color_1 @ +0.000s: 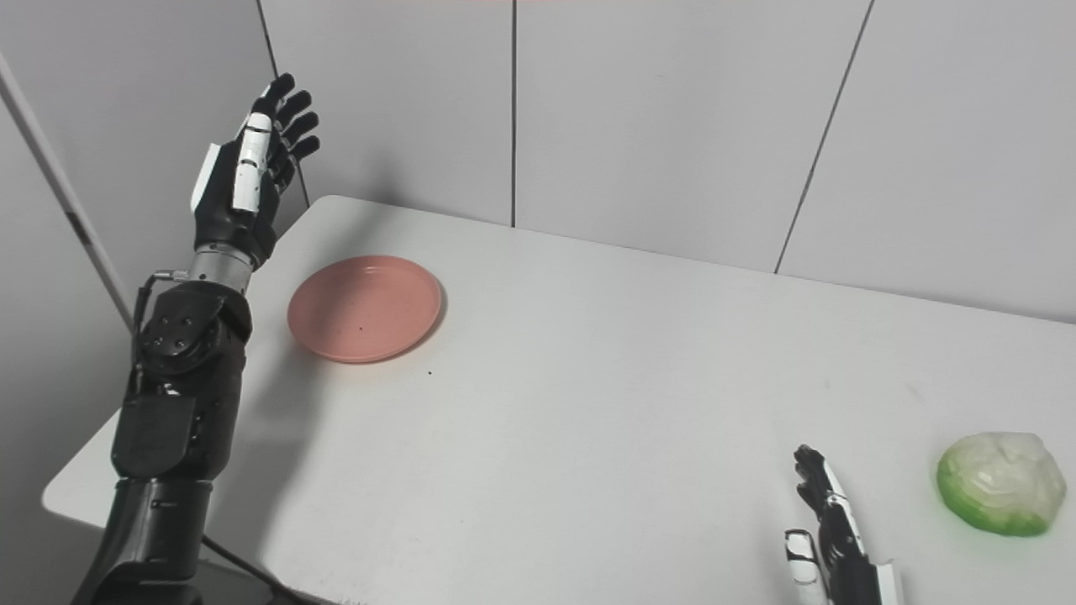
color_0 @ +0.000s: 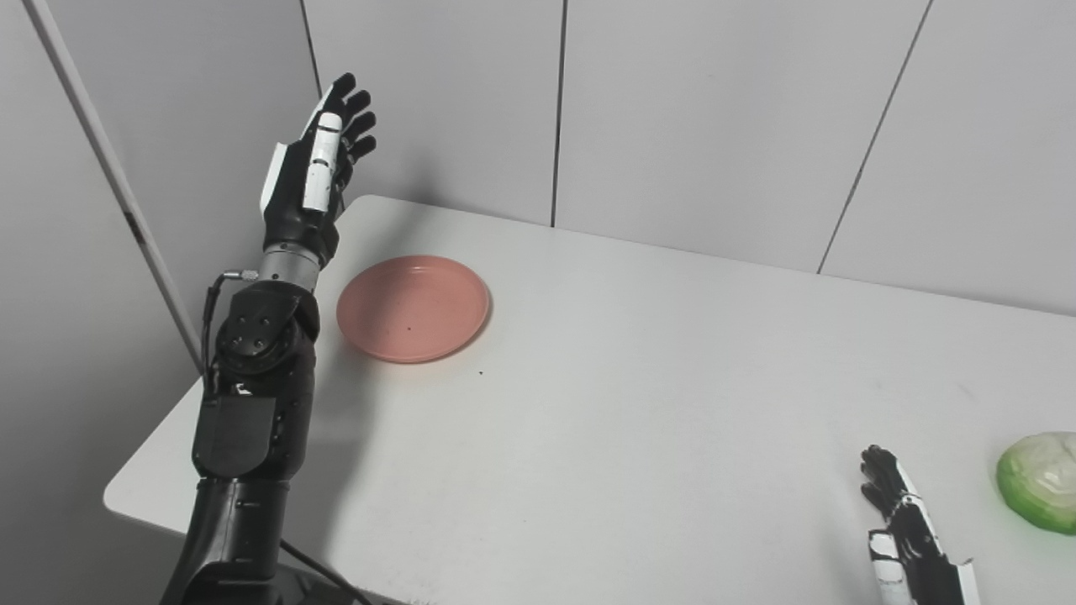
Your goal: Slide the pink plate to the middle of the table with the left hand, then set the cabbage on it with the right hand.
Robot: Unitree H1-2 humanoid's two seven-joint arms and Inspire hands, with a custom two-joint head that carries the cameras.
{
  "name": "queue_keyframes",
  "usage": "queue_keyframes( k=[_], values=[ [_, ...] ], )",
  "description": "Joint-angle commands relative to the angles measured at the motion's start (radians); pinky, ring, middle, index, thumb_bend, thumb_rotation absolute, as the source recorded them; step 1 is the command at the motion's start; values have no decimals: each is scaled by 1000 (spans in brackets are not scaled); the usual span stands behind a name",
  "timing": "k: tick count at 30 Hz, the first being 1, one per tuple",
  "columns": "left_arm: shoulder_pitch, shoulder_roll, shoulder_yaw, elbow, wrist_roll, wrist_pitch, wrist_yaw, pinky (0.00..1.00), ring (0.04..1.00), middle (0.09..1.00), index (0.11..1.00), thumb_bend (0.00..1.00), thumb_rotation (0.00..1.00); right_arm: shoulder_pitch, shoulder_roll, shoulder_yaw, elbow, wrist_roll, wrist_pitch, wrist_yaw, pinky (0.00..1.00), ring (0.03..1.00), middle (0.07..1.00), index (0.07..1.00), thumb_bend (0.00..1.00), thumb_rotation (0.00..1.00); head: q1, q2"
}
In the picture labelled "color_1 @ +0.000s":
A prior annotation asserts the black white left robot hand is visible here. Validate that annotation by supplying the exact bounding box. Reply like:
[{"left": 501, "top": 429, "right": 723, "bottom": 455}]
[{"left": 191, "top": 72, "right": 321, "bottom": 270}]

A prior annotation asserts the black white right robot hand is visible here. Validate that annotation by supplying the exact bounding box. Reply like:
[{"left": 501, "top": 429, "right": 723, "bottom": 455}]
[{"left": 784, "top": 445, "right": 905, "bottom": 605}]

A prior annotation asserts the pink round plate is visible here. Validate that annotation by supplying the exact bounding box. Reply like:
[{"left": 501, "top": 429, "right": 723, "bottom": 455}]
[{"left": 287, "top": 255, "right": 444, "bottom": 365}]

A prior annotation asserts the green white cabbage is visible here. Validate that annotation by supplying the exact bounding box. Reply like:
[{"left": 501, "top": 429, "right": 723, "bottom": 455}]
[{"left": 936, "top": 432, "right": 1068, "bottom": 538}]

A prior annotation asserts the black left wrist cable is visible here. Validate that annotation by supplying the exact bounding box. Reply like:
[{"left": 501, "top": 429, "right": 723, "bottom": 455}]
[{"left": 129, "top": 267, "right": 193, "bottom": 379}]

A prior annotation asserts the black floor cable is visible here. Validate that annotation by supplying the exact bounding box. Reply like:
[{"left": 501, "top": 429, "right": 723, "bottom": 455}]
[{"left": 202, "top": 536, "right": 314, "bottom": 605}]

